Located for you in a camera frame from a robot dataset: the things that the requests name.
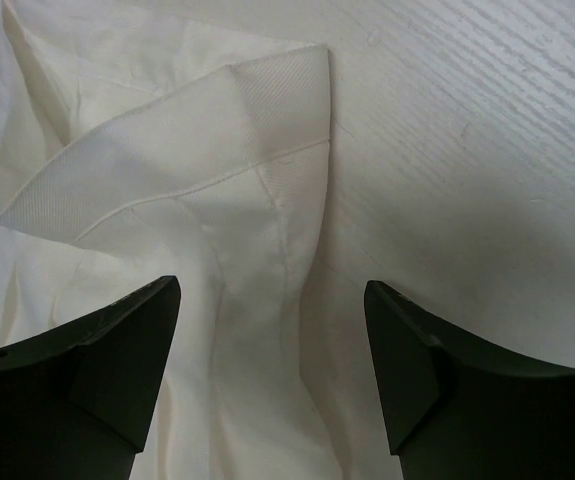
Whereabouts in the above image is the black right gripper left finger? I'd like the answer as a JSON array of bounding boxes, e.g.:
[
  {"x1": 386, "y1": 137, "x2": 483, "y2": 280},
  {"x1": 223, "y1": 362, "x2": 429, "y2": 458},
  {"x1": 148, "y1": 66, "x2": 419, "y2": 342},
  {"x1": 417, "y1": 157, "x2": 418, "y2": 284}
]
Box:
[{"x1": 0, "y1": 276, "x2": 181, "y2": 479}]

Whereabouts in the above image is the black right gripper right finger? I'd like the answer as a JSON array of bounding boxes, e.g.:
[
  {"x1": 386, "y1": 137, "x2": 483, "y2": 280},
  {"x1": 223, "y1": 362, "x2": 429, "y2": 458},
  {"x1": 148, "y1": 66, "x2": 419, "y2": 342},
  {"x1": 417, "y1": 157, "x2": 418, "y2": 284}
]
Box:
[{"x1": 364, "y1": 280, "x2": 575, "y2": 479}]

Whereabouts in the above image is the white pleated skirt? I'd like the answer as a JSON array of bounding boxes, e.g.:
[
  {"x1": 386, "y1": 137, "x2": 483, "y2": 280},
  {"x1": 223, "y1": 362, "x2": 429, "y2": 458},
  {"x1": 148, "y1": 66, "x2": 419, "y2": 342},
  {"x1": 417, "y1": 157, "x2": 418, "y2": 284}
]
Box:
[{"x1": 0, "y1": 0, "x2": 393, "y2": 480}]

